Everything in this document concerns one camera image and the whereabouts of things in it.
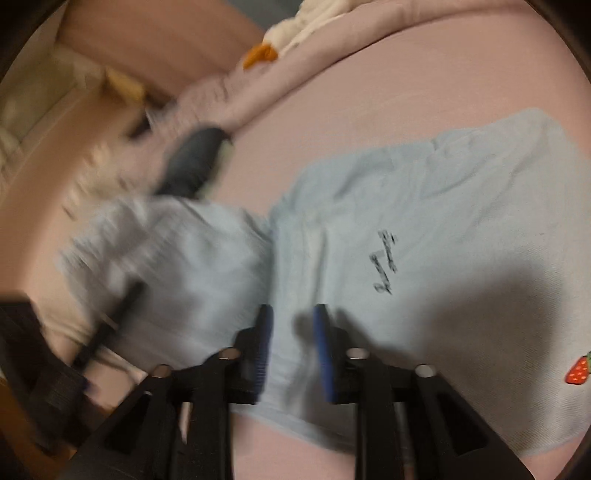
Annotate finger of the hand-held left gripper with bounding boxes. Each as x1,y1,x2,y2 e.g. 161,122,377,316
73,281,147,370

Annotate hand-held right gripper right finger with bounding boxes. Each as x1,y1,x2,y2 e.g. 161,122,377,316
312,304,537,480

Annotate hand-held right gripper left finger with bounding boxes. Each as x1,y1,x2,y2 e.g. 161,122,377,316
69,304,276,480

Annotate light blue strawberry pants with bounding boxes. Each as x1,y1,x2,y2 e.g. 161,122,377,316
59,107,591,459

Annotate plaid pillow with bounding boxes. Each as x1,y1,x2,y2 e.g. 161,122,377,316
60,141,155,220

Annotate folded dark jeans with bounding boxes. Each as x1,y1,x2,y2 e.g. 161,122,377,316
156,128,230,199

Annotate yellow hanging cloth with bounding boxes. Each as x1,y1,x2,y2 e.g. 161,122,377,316
102,66,147,101

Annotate purple quilt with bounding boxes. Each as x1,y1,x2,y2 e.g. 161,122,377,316
175,0,469,137

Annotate pink curtain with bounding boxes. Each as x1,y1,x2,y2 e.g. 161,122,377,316
58,0,266,95

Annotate white goose plush toy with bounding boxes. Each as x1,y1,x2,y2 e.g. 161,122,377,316
242,0,354,71

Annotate cream wall shelf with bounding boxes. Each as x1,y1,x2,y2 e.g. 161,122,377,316
0,44,109,144

